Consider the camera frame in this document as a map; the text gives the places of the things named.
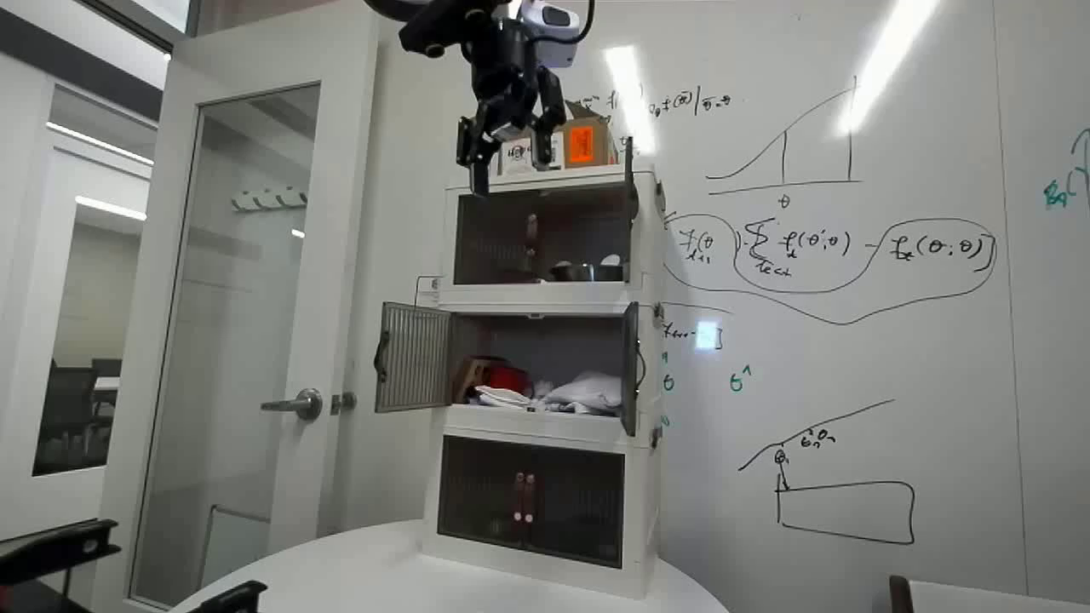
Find cabinet door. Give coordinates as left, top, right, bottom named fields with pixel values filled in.
left=620, top=302, right=641, bottom=438
left=623, top=138, right=641, bottom=284
left=376, top=302, right=451, bottom=414

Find white glass door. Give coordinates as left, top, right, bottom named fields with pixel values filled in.
left=91, top=3, right=379, bottom=613

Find white box on cabinet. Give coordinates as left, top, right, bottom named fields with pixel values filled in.
left=499, top=131, right=535, bottom=179

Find white three-tier cabinet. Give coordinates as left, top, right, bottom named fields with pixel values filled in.
left=421, top=164, right=663, bottom=595

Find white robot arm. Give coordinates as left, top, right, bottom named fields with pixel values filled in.
left=363, top=0, right=595, bottom=195

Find bottom cabinet doors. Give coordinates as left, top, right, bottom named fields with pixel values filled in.
left=436, top=438, right=623, bottom=568

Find silver door lever handle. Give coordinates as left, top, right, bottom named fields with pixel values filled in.
left=262, top=388, right=323, bottom=423

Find orange box on cabinet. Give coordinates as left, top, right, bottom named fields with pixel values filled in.
left=566, top=119, right=603, bottom=167

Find wall coat hooks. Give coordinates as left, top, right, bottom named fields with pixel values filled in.
left=230, top=187, right=311, bottom=216

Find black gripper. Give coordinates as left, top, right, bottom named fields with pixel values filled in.
left=458, top=21, right=566, bottom=195

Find white cloth in cabinet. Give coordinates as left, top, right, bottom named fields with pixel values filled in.
left=472, top=372, right=623, bottom=415

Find red item in cabinet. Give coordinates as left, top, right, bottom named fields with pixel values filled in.
left=454, top=356, right=532, bottom=401

